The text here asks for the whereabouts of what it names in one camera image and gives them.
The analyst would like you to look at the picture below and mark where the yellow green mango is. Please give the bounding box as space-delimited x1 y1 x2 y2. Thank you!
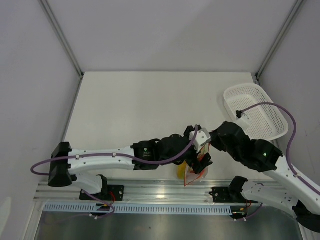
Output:
176 161 187 180

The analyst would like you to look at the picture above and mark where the clear orange zip bag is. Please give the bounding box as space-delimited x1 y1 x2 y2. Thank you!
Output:
182 143 213 187

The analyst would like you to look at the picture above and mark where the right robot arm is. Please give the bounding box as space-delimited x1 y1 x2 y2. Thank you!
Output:
210 121 320 233

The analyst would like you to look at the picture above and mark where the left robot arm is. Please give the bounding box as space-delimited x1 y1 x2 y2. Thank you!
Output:
48 126 212 200

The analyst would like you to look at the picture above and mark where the white perforated plastic basket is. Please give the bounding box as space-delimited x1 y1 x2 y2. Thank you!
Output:
223 83 289 142

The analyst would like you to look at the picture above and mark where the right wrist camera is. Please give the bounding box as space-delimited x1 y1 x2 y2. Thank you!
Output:
234 110 251 130

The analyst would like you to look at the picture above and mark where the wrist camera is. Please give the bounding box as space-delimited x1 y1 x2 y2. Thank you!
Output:
189 128 211 153
234 110 251 130

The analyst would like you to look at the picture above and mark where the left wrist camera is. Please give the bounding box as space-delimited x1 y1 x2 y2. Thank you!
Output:
189 128 211 153

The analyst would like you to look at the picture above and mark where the aluminium mounting rail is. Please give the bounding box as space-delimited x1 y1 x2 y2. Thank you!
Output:
33 179 231 205

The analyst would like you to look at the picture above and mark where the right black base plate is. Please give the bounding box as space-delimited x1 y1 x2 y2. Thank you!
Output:
208 186 258 204

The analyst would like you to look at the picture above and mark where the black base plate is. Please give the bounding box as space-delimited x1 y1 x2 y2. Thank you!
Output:
208 186 258 204
106 185 125 202

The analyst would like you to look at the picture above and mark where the white slotted cable duct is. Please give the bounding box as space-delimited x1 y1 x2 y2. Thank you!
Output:
43 202 233 216

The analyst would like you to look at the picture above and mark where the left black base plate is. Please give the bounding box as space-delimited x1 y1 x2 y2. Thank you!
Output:
106 185 125 202

